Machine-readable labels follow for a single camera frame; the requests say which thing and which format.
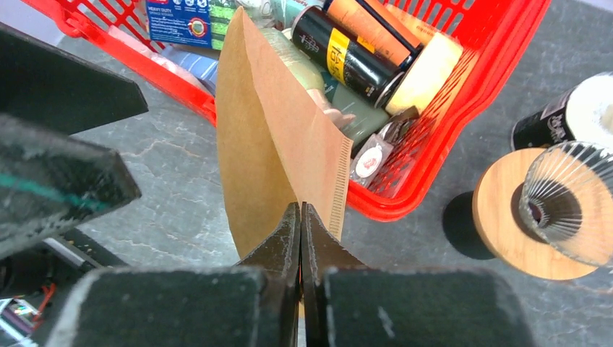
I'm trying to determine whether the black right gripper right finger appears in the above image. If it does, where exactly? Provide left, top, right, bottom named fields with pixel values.
left=301, top=203, right=534, bottom=346

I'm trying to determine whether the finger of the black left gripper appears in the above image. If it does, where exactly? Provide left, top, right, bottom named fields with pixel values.
left=1, top=24, right=148, bottom=134
left=1, top=113, right=142, bottom=258

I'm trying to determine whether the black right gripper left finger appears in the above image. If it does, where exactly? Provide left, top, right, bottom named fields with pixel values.
left=47, top=203, right=301, bottom=346

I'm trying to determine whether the brown paper coffee filter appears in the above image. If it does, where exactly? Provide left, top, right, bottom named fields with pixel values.
left=215, top=9, right=352, bottom=257

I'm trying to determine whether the light wooden dripper ring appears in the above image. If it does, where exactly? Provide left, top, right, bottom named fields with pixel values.
left=471, top=147, right=613, bottom=282

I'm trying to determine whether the clear glass dripper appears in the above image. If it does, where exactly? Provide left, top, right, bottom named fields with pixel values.
left=518, top=141, right=612, bottom=267

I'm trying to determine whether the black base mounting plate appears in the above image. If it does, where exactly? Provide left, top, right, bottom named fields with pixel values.
left=1, top=228, right=126, bottom=346

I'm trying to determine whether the small clear sachet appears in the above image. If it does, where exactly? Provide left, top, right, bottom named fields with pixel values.
left=349, top=134, right=393, bottom=188

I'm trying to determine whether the blue green small box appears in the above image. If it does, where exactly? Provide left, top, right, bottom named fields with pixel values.
left=144, top=0, right=238, bottom=51

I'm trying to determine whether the pale green lotion bottle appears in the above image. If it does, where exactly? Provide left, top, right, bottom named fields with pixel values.
left=260, top=28, right=355, bottom=129

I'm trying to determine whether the black yellow can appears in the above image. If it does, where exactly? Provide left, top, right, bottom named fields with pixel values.
left=291, top=6, right=404, bottom=108

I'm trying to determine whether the orange navy can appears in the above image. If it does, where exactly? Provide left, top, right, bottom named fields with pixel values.
left=323, top=0, right=424, bottom=69

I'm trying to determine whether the black wrapped tissue roll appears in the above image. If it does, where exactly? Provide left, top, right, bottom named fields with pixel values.
left=510, top=72, right=612, bottom=150

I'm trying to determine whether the red plastic shopping basket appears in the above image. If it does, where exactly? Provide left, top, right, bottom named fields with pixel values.
left=29, top=0, right=549, bottom=222

